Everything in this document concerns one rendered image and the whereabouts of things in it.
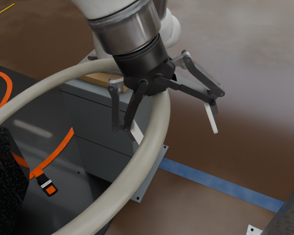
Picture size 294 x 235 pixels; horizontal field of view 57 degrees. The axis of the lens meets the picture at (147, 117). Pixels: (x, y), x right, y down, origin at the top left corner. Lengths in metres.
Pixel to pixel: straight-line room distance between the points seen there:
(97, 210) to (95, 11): 0.23
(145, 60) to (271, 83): 2.53
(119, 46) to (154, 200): 1.53
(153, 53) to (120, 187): 0.18
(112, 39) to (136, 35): 0.03
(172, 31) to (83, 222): 1.03
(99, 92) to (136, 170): 0.96
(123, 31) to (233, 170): 1.76
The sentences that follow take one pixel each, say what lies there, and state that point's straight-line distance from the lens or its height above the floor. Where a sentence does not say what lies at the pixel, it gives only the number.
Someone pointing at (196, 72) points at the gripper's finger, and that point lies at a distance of 0.42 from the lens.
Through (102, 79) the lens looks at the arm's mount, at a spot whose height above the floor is 0.83.
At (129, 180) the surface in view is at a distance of 0.35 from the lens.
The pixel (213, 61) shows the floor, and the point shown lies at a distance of 2.98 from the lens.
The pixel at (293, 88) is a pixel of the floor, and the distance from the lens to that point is 2.88.
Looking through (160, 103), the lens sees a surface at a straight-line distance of 0.42.
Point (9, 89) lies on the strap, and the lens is 2.80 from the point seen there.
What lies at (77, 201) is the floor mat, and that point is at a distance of 1.86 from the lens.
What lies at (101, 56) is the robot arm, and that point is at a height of 0.92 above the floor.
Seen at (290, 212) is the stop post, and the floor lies 0.51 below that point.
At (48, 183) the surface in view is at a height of 0.04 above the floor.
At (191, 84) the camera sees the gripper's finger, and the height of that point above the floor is 1.34.
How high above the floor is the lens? 1.62
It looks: 46 degrees down
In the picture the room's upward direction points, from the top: straight up
